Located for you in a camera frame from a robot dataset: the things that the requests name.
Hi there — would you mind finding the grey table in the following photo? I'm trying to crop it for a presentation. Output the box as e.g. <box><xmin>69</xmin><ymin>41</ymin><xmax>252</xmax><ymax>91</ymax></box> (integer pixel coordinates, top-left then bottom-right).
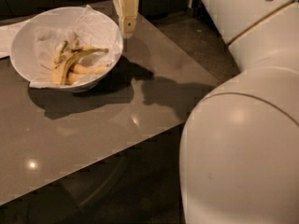
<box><xmin>0</xmin><ymin>0</ymin><xmax>221</xmax><ymax>224</ymax></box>

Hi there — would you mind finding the white bowl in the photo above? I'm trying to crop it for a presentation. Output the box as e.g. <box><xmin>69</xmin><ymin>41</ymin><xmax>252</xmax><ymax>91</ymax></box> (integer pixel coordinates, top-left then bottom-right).
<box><xmin>10</xmin><ymin>7</ymin><xmax>116</xmax><ymax>92</ymax></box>

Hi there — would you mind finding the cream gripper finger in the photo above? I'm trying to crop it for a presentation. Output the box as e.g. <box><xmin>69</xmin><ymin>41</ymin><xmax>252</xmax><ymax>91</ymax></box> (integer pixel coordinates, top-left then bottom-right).
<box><xmin>113</xmin><ymin>0</ymin><xmax>139</xmax><ymax>39</ymax></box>

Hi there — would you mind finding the yellow banana peel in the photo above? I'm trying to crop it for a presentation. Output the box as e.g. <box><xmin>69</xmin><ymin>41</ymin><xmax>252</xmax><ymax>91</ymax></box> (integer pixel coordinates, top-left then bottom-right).
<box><xmin>51</xmin><ymin>37</ymin><xmax>108</xmax><ymax>85</ymax></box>

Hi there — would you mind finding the white paper liner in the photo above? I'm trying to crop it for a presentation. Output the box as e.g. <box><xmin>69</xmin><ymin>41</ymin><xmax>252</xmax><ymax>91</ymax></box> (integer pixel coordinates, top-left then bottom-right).
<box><xmin>30</xmin><ymin>7</ymin><xmax>123</xmax><ymax>91</ymax></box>

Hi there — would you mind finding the white paper sheet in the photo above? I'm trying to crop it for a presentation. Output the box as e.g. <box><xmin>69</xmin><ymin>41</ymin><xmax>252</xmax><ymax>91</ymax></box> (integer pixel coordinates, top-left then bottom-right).
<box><xmin>0</xmin><ymin>20</ymin><xmax>28</xmax><ymax>59</ymax></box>

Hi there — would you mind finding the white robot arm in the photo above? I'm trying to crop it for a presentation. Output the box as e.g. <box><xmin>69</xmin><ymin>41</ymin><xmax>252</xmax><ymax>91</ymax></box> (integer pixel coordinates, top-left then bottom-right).
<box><xmin>179</xmin><ymin>0</ymin><xmax>299</xmax><ymax>224</ymax></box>

